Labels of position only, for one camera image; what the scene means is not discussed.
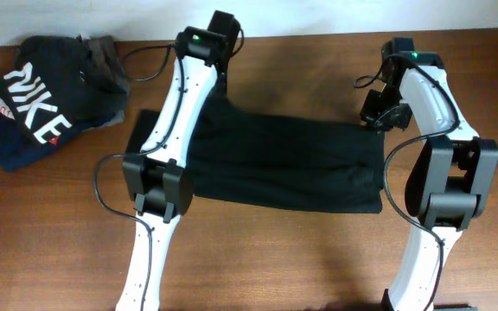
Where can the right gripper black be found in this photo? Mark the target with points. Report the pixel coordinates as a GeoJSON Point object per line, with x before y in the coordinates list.
{"type": "Point", "coordinates": [369, 114]}

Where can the black t-shirt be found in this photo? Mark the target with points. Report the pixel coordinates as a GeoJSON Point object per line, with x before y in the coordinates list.
{"type": "Point", "coordinates": [282, 162]}

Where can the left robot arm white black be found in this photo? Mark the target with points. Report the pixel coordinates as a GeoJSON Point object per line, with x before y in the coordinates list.
{"type": "Point", "coordinates": [154, 166]}

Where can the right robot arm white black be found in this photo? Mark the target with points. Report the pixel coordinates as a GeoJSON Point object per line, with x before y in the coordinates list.
{"type": "Point", "coordinates": [451, 178]}

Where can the grey folded garment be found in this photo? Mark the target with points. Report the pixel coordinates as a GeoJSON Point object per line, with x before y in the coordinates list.
{"type": "Point", "coordinates": [105, 87]}

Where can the black Nike shirt folded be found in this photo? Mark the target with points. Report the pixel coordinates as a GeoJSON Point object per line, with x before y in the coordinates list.
{"type": "Point", "coordinates": [46, 64]}

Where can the navy folded garment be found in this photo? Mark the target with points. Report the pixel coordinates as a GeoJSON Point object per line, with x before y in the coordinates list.
{"type": "Point", "coordinates": [18, 151]}

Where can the red white folded garment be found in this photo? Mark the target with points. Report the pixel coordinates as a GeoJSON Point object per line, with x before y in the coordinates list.
{"type": "Point", "coordinates": [48, 132]}

